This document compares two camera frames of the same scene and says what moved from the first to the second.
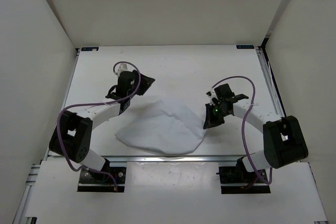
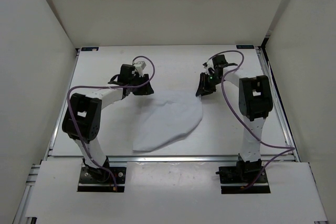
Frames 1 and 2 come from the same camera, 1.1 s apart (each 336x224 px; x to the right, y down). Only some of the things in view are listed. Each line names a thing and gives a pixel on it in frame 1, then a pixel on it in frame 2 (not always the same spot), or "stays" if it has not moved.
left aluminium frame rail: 73,66 stays
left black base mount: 103,182 stays
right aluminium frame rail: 270,82 stays
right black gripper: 210,121 -> 203,88
